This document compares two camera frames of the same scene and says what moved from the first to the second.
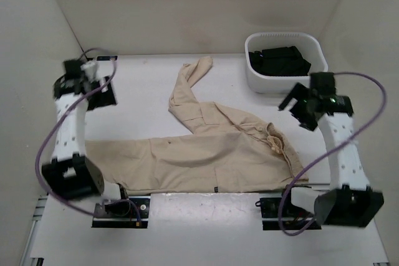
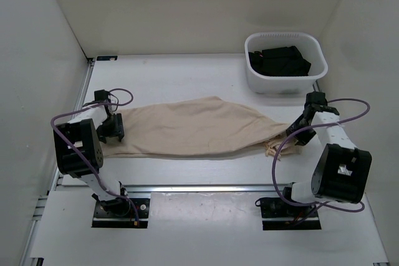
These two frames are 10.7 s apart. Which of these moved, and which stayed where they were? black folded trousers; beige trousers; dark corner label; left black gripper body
Moved: beige trousers; left black gripper body
Stayed: dark corner label; black folded trousers
